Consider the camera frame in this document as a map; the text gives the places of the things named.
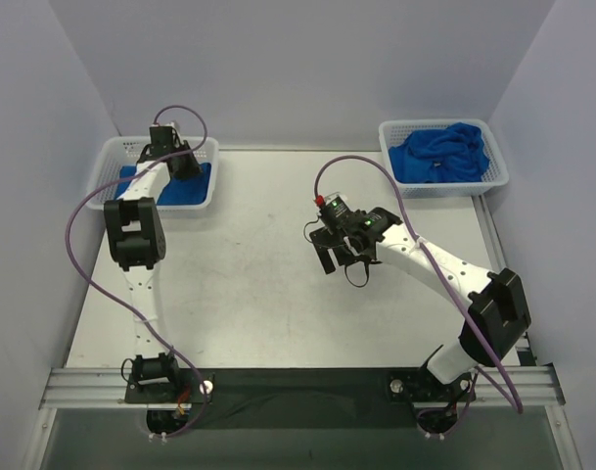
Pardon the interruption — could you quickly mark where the white basket with towels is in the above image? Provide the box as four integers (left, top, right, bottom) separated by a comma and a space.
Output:
379, 118, 509, 198

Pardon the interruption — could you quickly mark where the crumpled blue towels pile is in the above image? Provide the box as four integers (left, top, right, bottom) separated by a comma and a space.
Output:
389, 122, 489, 184

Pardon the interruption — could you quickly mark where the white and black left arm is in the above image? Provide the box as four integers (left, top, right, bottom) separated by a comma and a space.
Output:
103, 122, 203, 396

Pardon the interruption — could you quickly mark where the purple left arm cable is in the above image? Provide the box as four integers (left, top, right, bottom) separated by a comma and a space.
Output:
64, 104, 215, 438

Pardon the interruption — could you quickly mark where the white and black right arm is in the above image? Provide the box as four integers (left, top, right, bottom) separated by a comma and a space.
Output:
309, 193, 531, 385

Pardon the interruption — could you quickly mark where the blue towel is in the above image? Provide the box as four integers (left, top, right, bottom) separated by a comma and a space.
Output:
115, 163, 212, 207

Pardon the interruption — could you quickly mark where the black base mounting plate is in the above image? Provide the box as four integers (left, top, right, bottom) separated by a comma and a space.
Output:
123, 367, 474, 434

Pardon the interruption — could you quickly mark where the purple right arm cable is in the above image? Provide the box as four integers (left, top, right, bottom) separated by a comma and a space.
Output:
313, 154, 525, 437

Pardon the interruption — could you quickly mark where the empty white plastic basket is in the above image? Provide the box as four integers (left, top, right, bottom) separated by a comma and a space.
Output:
86, 136, 219, 218

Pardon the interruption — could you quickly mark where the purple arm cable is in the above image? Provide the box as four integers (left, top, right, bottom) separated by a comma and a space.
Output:
64, 104, 215, 438
313, 154, 525, 437

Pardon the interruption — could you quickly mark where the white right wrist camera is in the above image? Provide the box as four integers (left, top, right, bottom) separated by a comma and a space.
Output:
314, 192, 347, 208

